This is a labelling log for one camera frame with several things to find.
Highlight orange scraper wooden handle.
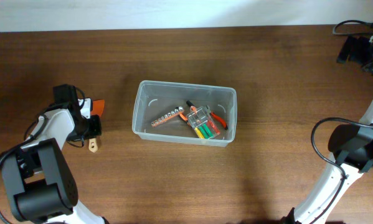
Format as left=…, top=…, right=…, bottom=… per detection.
left=88, top=100, right=105, bottom=152

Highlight red socket rail with sockets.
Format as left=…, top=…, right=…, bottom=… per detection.
left=151, top=106, right=184, bottom=127

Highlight black orange long-nose pliers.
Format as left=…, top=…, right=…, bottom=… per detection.
left=178, top=100, right=198, bottom=129

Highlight clear case coloured screwdrivers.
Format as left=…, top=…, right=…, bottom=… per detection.
left=186, top=106, right=220, bottom=139

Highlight red handled cutting pliers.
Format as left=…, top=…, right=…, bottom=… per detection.
left=205, top=105, right=228, bottom=130

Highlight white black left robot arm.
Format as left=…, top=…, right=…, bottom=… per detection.
left=0, top=84, right=107, bottom=223

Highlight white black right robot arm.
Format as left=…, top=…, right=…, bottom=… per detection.
left=280, top=21, right=373, bottom=223

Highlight clear plastic container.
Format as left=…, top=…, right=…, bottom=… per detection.
left=132, top=80, right=237, bottom=147

